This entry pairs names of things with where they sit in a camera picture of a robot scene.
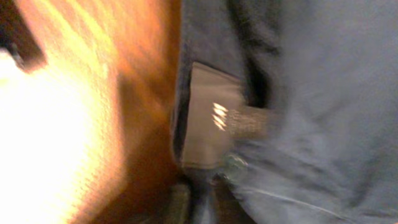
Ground dark navy shorts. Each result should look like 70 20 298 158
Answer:
172 0 397 223

